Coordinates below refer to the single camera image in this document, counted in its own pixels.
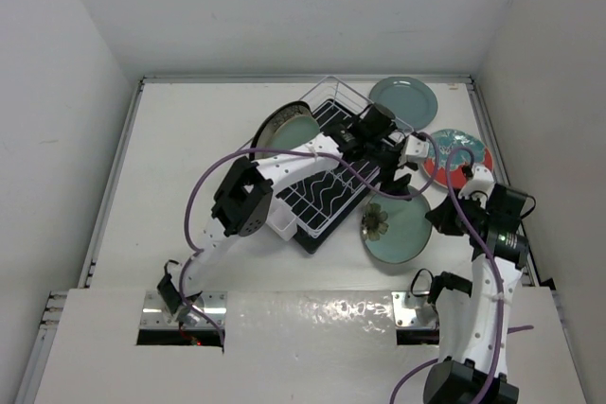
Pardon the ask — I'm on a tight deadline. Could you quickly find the cream plate with branch design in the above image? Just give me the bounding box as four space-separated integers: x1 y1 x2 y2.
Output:
264 101 312 137

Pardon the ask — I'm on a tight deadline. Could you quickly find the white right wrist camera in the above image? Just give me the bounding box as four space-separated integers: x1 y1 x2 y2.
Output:
458 165 495 199

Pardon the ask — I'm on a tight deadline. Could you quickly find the white cutlery holder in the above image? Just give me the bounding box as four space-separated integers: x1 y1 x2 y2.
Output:
266 204 297 241

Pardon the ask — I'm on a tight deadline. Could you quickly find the white wire dish rack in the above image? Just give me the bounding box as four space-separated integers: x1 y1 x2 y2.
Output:
250 77 380 242

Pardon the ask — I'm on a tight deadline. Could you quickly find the plain teal plate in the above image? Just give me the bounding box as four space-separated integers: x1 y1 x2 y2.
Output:
368 77 438 131

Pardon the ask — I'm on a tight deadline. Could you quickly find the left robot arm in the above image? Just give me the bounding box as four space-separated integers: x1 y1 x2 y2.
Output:
157 104 427 314

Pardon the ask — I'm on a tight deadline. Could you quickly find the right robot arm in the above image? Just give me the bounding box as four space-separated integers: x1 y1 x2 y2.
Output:
422 184 530 403

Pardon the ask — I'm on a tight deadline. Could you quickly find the green plate with flower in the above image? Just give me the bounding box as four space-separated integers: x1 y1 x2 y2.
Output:
269 115 320 149
361 194 432 265

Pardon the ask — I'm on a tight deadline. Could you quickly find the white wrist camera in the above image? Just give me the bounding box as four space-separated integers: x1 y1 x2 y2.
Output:
402 134 431 162
458 165 495 199

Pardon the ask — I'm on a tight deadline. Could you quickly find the red and teal plate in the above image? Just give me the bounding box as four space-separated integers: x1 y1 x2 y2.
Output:
422 129 493 188

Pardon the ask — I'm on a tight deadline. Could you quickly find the black drip tray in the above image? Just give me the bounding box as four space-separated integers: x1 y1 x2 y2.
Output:
279 98 396 255

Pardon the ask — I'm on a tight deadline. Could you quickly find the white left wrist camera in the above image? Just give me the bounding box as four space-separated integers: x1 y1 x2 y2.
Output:
402 134 431 162

